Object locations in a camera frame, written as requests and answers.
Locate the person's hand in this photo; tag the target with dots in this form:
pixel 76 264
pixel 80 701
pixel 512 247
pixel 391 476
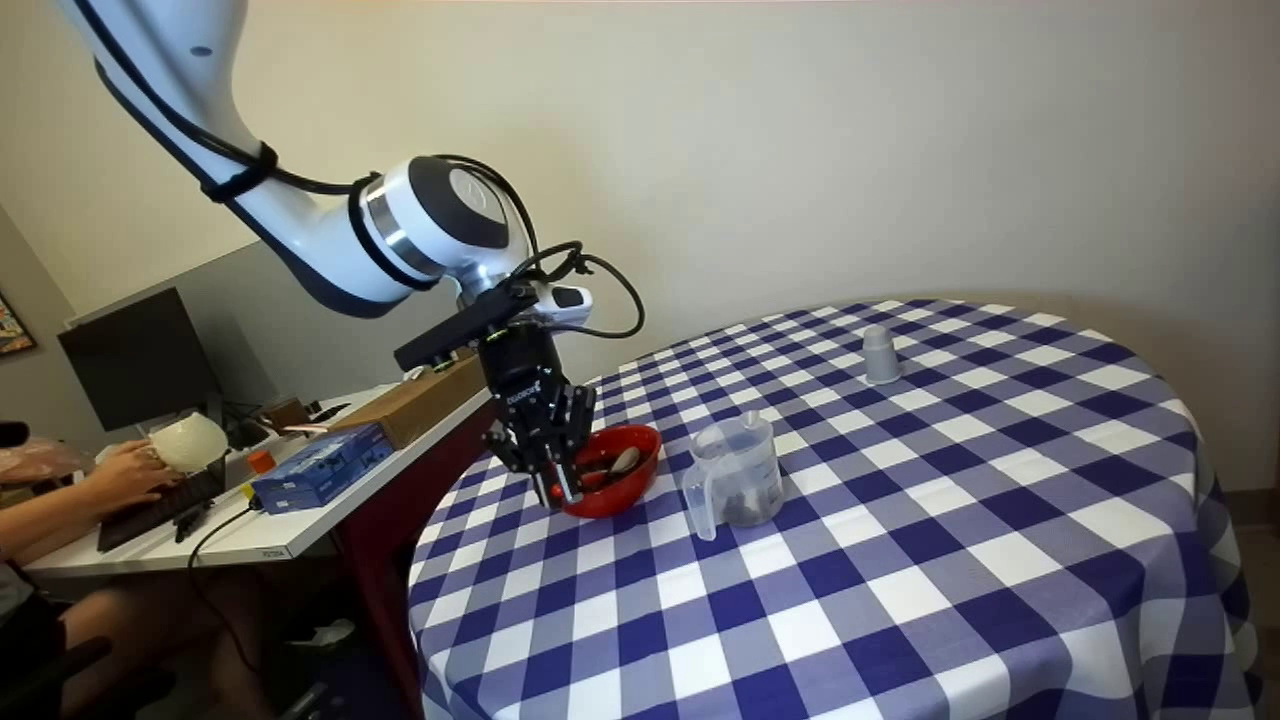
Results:
pixel 127 476

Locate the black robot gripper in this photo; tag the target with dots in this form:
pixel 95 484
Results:
pixel 541 413

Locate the person's forearm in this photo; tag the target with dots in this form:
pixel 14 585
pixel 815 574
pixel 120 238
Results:
pixel 44 521

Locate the blue white checkered tablecloth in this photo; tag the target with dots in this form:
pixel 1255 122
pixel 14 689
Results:
pixel 1011 529

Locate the red plastic bowl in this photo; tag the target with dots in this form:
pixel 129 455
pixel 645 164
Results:
pixel 621 494

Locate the black computer monitor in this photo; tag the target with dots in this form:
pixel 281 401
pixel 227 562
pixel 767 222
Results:
pixel 140 362

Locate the clear plastic jug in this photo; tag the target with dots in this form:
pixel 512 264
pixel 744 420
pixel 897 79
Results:
pixel 735 476

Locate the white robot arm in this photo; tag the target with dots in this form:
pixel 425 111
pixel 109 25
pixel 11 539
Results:
pixel 361 247

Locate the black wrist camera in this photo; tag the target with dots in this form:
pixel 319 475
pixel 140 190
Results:
pixel 474 320

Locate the blue box on desk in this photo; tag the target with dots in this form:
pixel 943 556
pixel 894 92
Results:
pixel 322 469

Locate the black keyboard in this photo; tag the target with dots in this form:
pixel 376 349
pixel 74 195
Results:
pixel 183 507

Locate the long cardboard box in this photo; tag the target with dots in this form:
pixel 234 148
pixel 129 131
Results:
pixel 419 406

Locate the small clear plastic cup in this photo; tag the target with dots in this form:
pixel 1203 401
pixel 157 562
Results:
pixel 883 366

